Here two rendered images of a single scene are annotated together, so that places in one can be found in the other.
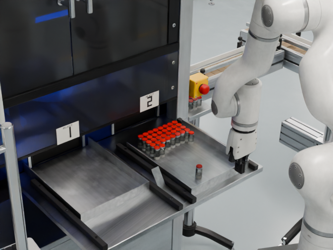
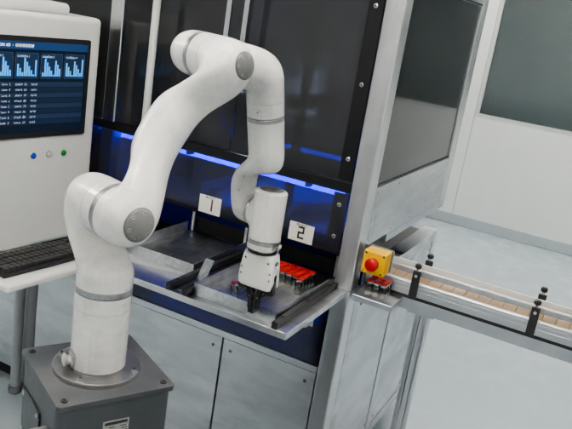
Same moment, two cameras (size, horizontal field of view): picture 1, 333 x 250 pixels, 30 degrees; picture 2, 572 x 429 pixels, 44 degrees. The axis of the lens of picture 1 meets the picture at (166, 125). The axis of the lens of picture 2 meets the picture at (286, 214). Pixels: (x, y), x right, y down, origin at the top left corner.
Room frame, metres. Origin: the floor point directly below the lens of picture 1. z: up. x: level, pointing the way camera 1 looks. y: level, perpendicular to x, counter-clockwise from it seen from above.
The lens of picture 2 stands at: (1.02, -1.84, 1.67)
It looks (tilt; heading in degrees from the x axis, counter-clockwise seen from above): 16 degrees down; 66
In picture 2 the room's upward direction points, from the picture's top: 9 degrees clockwise
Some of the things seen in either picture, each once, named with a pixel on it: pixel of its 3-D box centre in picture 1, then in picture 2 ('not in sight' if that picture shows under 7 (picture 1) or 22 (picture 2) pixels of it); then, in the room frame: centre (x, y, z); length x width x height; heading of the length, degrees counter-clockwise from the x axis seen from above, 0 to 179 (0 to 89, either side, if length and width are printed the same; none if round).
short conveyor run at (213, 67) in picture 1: (221, 68); (476, 299); (2.41, -0.23, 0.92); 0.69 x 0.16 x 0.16; 131
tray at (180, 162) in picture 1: (186, 155); (264, 286); (1.78, -0.07, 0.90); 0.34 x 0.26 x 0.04; 41
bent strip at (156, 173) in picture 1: (168, 185); (196, 274); (1.58, -0.01, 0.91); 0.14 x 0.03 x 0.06; 42
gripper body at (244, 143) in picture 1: (243, 139); (260, 266); (1.68, -0.25, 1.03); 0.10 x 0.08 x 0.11; 131
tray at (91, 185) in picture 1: (85, 176); (190, 245); (1.64, 0.26, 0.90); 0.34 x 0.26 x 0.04; 41
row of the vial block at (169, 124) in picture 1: (157, 134); (288, 271); (1.89, 0.03, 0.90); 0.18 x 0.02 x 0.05; 131
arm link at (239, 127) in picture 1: (245, 121); (264, 243); (1.68, -0.25, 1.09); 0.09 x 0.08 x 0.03; 131
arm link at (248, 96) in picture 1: (245, 99); (266, 213); (1.68, -0.24, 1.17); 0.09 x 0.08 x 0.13; 113
